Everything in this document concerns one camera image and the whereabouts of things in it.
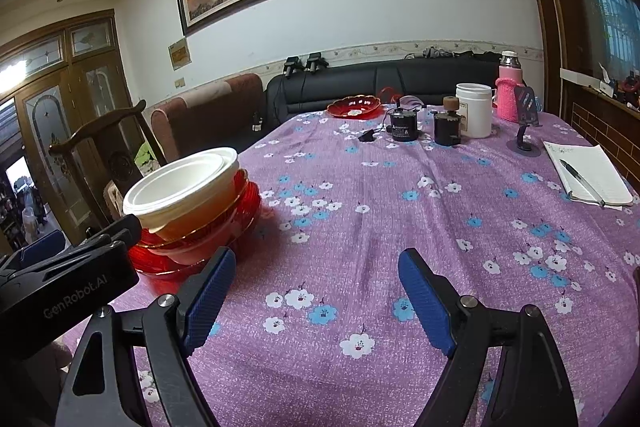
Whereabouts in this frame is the large red glass plate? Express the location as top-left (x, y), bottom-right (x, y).
top-left (129, 180), bottom-right (262, 296)

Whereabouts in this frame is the beige paper bowl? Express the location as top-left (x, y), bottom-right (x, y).
top-left (145, 185), bottom-right (235, 241)

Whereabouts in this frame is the white foam bowl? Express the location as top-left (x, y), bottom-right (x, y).
top-left (122, 147), bottom-right (240, 219)
top-left (124, 160), bottom-right (239, 239)

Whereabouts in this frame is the small red gold-rimmed plate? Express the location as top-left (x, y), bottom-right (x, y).
top-left (138, 169), bottom-right (250, 265)

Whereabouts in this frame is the dark wooden chair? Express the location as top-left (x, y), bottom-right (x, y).
top-left (49, 100), bottom-right (168, 228)

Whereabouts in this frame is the wooden glass door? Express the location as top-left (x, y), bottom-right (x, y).
top-left (1, 10), bottom-right (131, 244)

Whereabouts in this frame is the black pen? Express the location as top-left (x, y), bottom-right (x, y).
top-left (560, 159), bottom-right (605, 208)

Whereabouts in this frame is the purple floral tablecloth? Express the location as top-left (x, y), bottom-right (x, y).
top-left (60, 103), bottom-right (640, 427)

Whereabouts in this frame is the white notebook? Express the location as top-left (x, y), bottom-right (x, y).
top-left (544, 141), bottom-right (634, 208)

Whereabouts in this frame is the brown armchair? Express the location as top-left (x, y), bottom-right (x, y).
top-left (151, 74), bottom-right (265, 161)

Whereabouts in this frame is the black grinder with wooden knob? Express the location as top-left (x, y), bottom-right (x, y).
top-left (433, 96), bottom-right (461, 147)

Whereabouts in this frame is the purple phone stand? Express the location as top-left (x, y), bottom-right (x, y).
top-left (506, 86), bottom-right (541, 157)

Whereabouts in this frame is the black cylindrical pump device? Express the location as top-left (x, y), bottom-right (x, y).
top-left (387, 107), bottom-right (419, 142)

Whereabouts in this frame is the white plastic jar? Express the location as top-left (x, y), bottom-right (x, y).
top-left (456, 82), bottom-right (494, 139)

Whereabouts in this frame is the black power adapter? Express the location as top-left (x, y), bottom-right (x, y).
top-left (358, 129), bottom-right (376, 143)

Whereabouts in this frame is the pink sleeved thermos bottle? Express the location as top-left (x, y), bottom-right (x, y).
top-left (496, 50), bottom-right (524, 122)

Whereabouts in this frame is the black leather sofa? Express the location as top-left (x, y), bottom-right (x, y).
top-left (262, 52), bottom-right (500, 130)

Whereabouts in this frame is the far red glass plate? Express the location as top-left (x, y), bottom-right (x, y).
top-left (326, 94), bottom-right (383, 119)

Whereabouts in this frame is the black clamp on sofa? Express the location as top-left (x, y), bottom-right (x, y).
top-left (305, 52), bottom-right (329, 75)
top-left (283, 56), bottom-right (305, 78)

